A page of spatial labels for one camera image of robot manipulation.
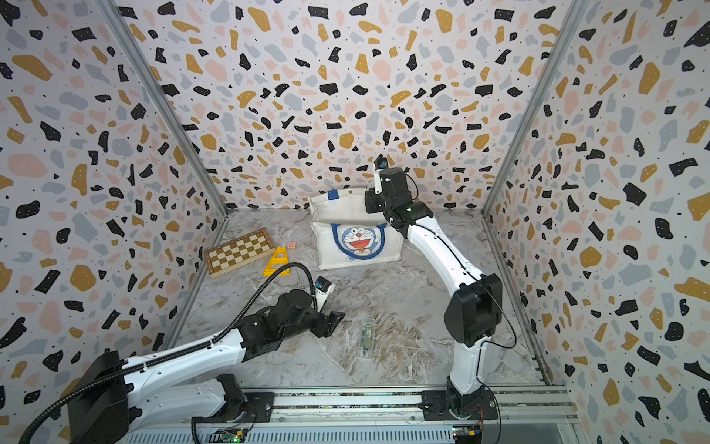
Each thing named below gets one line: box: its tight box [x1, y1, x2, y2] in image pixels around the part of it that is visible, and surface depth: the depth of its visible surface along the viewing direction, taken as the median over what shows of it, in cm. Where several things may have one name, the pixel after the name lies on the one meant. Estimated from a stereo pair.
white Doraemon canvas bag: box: [308, 188, 404, 271], surface depth 99 cm
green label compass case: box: [359, 317, 377, 359], surface depth 87 cm
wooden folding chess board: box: [204, 227, 277, 280], surface depth 106 cm
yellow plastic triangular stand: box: [262, 246, 291, 277], surface depth 108 cm
